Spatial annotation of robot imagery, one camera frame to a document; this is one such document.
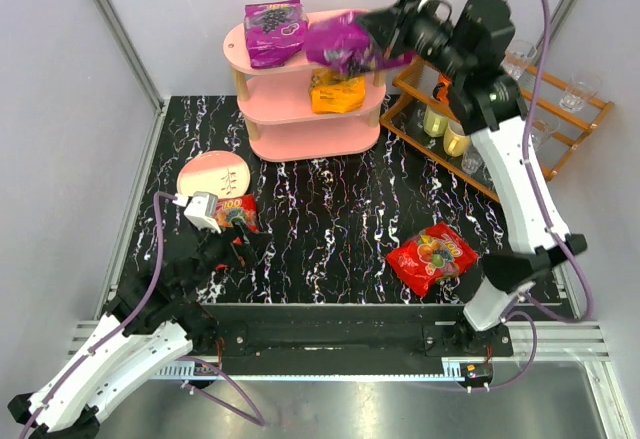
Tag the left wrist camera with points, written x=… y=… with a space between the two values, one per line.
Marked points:
x=199 y=210

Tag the orange mug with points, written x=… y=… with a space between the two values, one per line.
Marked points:
x=440 y=91

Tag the purple candy bag front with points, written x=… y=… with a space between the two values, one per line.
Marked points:
x=343 y=45

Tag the clear glass top right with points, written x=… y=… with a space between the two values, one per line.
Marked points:
x=581 y=87

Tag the green-yellow mug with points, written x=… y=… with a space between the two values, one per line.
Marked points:
x=435 y=123

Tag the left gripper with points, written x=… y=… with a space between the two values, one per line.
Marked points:
x=230 y=241

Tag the cream yellow mug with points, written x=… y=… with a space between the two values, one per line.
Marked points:
x=455 y=141

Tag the clear glass middle shelf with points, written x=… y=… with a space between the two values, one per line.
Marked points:
x=543 y=128

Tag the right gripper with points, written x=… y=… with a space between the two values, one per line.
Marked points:
x=395 y=25

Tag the purple candy bag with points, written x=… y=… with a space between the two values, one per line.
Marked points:
x=343 y=45
x=274 y=32

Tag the pink three-tier shelf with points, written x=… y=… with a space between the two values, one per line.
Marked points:
x=276 y=106

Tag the red candy bag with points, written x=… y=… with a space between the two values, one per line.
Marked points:
x=435 y=253
x=243 y=208

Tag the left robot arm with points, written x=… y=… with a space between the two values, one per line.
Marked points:
x=153 y=320

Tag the orange candy bag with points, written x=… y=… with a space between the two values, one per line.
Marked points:
x=333 y=92

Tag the wooden cup rack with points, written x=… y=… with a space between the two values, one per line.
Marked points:
x=405 y=119

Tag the purple candy bag back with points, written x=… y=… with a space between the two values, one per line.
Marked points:
x=274 y=32

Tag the small clear glass bottom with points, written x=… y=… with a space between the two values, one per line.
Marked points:
x=472 y=160

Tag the clear glass top left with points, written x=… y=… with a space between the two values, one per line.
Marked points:
x=518 y=57

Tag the pink round plate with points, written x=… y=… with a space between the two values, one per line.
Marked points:
x=222 y=173

